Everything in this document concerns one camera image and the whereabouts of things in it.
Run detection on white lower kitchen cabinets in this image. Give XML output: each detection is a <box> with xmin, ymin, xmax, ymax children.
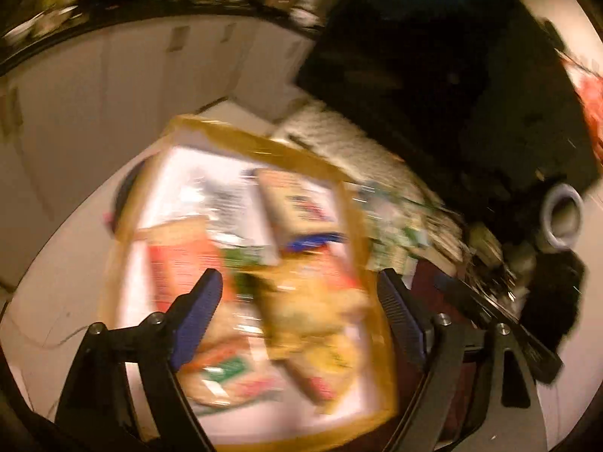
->
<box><xmin>0</xmin><ymin>14</ymin><xmax>316</xmax><ymax>288</ymax></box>

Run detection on gold cardboard box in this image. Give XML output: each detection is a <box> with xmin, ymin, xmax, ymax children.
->
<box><xmin>99</xmin><ymin>115</ymin><xmax>401</xmax><ymax>450</ymax></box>

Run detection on black floor fan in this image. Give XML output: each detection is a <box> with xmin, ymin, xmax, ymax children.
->
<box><xmin>110</xmin><ymin>165</ymin><xmax>152</xmax><ymax>236</ymax></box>

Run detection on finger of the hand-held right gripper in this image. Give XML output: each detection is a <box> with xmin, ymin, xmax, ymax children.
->
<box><xmin>433</xmin><ymin>273</ymin><xmax>563</xmax><ymax>384</ymax></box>

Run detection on pile of green packets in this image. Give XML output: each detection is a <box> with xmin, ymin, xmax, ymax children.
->
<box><xmin>358</xmin><ymin>183</ymin><xmax>453</xmax><ymax>274</ymax></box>

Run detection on green red label cracker packet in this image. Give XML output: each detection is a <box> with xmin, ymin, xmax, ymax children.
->
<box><xmin>181</xmin><ymin>311</ymin><xmax>283</xmax><ymax>408</ymax></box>

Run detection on white grey snack packet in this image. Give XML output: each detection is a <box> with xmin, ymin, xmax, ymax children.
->
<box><xmin>188</xmin><ymin>174</ymin><xmax>279</xmax><ymax>264</ymax></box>

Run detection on yellow snack bag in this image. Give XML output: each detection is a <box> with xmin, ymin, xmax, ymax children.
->
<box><xmin>249</xmin><ymin>264</ymin><xmax>373</xmax><ymax>363</ymax></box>

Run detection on black computer monitor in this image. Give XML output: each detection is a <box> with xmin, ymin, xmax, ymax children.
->
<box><xmin>294</xmin><ymin>0</ymin><xmax>603</xmax><ymax>227</ymax></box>

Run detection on white keyboard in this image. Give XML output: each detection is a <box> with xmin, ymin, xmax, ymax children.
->
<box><xmin>273</xmin><ymin>104</ymin><xmax>453</xmax><ymax>227</ymax></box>

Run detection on white ring light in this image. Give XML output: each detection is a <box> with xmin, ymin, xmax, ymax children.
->
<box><xmin>539</xmin><ymin>183</ymin><xmax>585</xmax><ymax>250</ymax></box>

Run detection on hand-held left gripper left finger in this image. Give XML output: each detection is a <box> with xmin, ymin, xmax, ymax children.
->
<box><xmin>54</xmin><ymin>267</ymin><xmax>224</xmax><ymax>452</ymax></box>

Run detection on black kitchen countertop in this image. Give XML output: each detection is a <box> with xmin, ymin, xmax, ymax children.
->
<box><xmin>0</xmin><ymin>0</ymin><xmax>326</xmax><ymax>76</ymax></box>

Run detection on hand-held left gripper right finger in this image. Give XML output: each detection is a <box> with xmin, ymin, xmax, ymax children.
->
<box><xmin>377</xmin><ymin>267</ymin><xmax>538</xmax><ymax>452</ymax></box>

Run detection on yellow label cracker packet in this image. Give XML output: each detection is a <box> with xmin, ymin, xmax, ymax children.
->
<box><xmin>283</xmin><ymin>334</ymin><xmax>363</xmax><ymax>415</ymax></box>

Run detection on green round-cookie packet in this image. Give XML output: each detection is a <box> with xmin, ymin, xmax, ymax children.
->
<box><xmin>257</xmin><ymin>169</ymin><xmax>347</xmax><ymax>252</ymax></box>

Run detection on red plastic bag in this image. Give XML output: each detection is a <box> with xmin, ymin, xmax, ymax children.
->
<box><xmin>560</xmin><ymin>52</ymin><xmax>603</xmax><ymax>161</ymax></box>

